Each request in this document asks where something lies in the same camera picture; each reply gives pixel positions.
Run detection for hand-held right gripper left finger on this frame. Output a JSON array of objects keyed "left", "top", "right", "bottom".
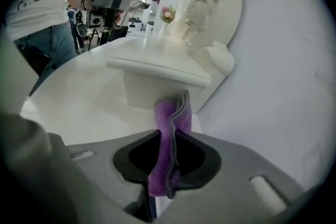
[{"left": 48, "top": 129, "right": 162, "bottom": 224}]

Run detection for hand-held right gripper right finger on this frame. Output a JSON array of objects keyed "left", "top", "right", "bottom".
[{"left": 156, "top": 129, "right": 313, "bottom": 224}]

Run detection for purple grey cloth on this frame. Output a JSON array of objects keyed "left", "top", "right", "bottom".
[{"left": 146, "top": 90, "right": 193, "bottom": 199}]

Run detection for white dressing table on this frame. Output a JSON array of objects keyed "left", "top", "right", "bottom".
[{"left": 19, "top": 34, "right": 229, "bottom": 149}]

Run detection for artificial flower bouquet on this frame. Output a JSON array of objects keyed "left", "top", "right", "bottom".
[{"left": 160, "top": 5, "right": 177, "bottom": 25}]

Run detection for white ribbed vase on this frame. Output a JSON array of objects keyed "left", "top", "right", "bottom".
[{"left": 158, "top": 22, "right": 171, "bottom": 37}]

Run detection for person's blue jeans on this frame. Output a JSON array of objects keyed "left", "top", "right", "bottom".
[{"left": 14, "top": 23, "right": 78, "bottom": 98}]

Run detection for oval mirror ornate white frame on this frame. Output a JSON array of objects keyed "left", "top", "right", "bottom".
[{"left": 169, "top": 0, "right": 253, "bottom": 74}]

